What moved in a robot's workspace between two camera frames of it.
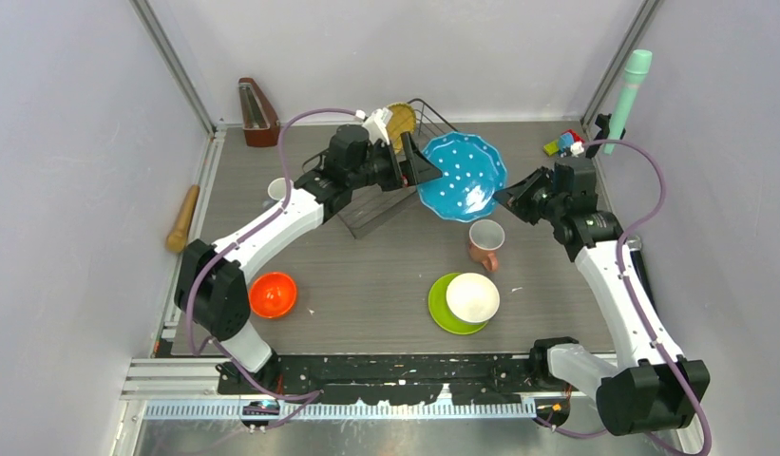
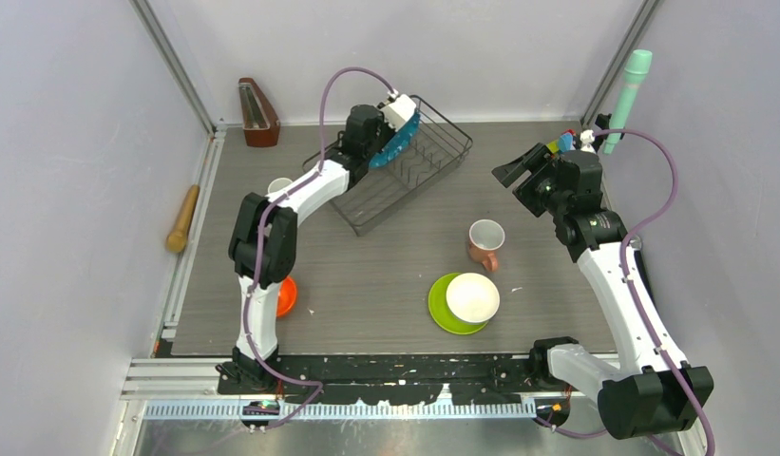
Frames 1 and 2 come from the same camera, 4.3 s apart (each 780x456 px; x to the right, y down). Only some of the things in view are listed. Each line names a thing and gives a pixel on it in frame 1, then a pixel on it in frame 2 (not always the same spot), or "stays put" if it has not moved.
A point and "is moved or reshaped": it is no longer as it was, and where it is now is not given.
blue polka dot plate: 471,171 is moved or reshaped
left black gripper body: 382,167 to 384,131
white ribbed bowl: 472,297 stays put
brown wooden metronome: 260,123 stays put
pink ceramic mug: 485,237 stays put
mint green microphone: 637,68 stays put
